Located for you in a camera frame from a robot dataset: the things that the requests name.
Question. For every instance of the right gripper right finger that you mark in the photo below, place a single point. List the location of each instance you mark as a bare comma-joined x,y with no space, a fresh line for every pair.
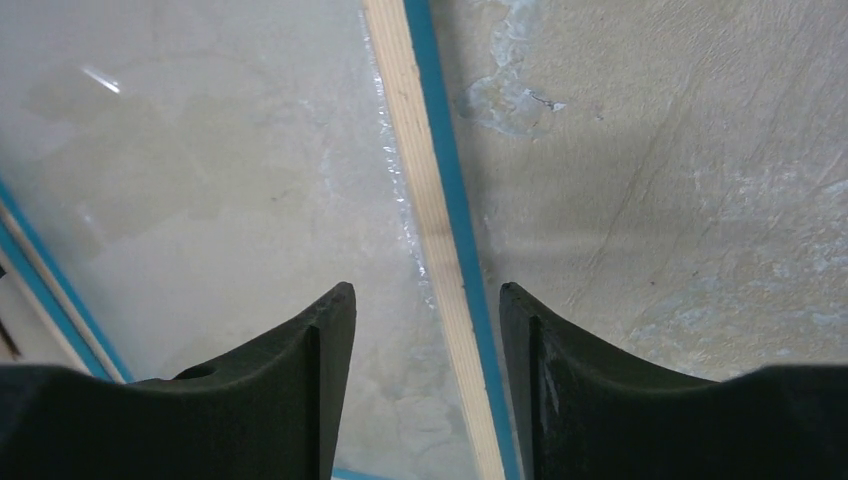
586,409

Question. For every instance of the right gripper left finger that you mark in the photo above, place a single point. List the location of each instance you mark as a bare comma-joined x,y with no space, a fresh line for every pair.
267,409

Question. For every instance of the blue wooden picture frame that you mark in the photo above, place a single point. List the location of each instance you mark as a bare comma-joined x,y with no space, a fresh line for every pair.
437,232

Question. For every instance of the clear acrylic sheet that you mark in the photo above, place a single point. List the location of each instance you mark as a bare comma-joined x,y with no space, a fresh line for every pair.
232,199

